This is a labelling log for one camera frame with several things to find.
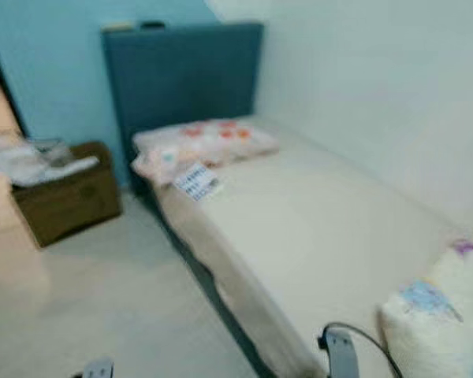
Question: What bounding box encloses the pink pillow with orange spots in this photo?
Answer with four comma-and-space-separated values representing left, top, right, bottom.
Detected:
131, 118, 281, 186

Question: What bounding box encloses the cream quilt with cartoon prints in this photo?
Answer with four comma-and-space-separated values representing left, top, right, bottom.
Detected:
378, 240, 473, 378

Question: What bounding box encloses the cream sheeted bed mattress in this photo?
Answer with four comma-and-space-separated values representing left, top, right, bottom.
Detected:
134, 114, 473, 378

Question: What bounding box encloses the blue fabric headboard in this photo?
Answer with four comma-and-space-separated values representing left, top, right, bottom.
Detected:
102, 21, 265, 186

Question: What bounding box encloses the brown cardboard box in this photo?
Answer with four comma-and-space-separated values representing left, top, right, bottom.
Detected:
12, 140, 123, 249

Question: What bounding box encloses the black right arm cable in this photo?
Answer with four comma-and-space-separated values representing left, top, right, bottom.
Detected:
319, 321, 403, 378

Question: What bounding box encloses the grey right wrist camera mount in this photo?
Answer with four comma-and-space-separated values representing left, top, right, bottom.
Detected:
319, 327, 362, 378

